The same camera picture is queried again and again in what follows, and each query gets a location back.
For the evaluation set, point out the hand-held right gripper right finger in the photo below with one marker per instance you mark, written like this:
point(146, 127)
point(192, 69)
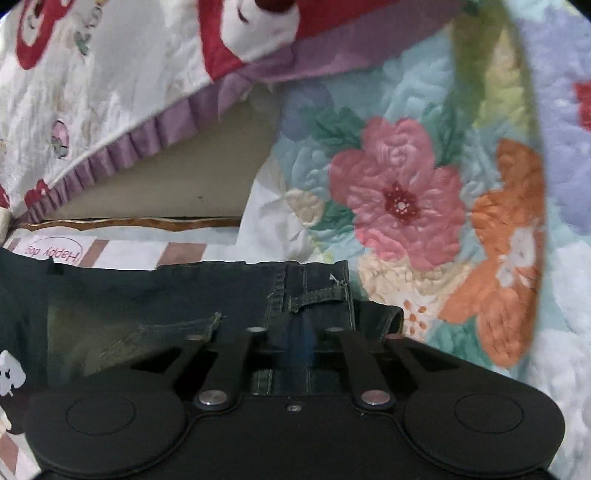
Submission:
point(355, 360)

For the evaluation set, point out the striped mat with bear print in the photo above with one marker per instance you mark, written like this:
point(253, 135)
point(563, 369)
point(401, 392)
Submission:
point(129, 251)

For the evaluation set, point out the white quilt with red bears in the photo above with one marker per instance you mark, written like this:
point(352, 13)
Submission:
point(115, 83)

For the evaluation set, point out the floral quilt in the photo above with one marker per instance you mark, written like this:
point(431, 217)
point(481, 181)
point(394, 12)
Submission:
point(401, 198)

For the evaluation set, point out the beige bed base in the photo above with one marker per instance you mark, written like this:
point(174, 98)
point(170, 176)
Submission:
point(194, 175)

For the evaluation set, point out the dark green jeans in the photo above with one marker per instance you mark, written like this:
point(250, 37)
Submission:
point(184, 295)

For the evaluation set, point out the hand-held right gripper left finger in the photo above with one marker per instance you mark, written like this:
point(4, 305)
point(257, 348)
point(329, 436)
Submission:
point(240, 355)

